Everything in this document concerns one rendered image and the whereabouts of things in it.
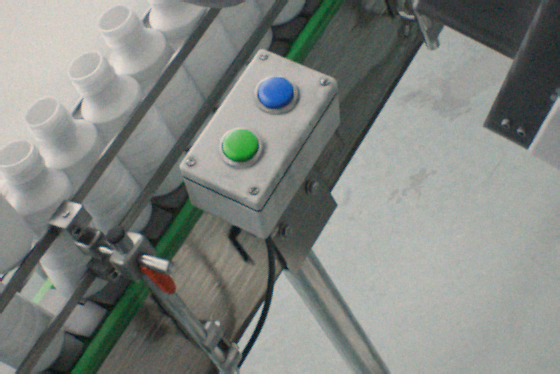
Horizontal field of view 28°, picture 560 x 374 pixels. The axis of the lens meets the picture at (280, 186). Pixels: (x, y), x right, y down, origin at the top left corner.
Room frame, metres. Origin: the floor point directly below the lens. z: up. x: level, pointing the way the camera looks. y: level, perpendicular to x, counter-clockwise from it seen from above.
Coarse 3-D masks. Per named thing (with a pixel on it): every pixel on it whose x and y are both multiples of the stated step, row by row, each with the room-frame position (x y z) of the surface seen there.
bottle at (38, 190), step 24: (24, 144) 0.82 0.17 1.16; (0, 168) 0.80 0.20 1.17; (24, 168) 0.79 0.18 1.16; (48, 168) 0.80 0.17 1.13; (24, 192) 0.78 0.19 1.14; (48, 192) 0.78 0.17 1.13; (72, 192) 0.79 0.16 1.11; (24, 216) 0.78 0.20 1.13; (48, 216) 0.77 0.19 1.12; (72, 240) 0.77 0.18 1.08; (48, 264) 0.77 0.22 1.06; (72, 264) 0.77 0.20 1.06; (72, 288) 0.77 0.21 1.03; (96, 288) 0.76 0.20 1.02
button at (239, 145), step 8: (232, 136) 0.72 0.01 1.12; (240, 136) 0.72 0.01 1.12; (248, 136) 0.72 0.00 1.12; (224, 144) 0.72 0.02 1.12; (232, 144) 0.72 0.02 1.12; (240, 144) 0.71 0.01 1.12; (248, 144) 0.71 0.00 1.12; (256, 144) 0.71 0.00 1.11; (224, 152) 0.72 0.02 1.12; (232, 152) 0.71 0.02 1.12; (240, 152) 0.71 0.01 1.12; (248, 152) 0.70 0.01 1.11; (256, 152) 0.71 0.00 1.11; (240, 160) 0.70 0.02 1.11
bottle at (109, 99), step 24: (72, 72) 0.87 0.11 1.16; (96, 72) 0.85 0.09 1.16; (96, 96) 0.85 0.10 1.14; (120, 96) 0.84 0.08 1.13; (96, 120) 0.84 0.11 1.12; (120, 120) 0.83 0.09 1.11; (144, 120) 0.84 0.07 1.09; (144, 144) 0.83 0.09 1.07; (168, 144) 0.84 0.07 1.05; (144, 168) 0.84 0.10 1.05; (168, 192) 0.83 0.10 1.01
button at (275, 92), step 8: (272, 80) 0.76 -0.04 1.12; (280, 80) 0.75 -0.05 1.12; (264, 88) 0.75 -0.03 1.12; (272, 88) 0.75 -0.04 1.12; (280, 88) 0.75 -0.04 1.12; (288, 88) 0.74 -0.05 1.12; (264, 96) 0.75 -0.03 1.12; (272, 96) 0.74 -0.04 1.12; (280, 96) 0.74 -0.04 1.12; (288, 96) 0.74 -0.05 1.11; (264, 104) 0.75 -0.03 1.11; (272, 104) 0.74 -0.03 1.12; (280, 104) 0.74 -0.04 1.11
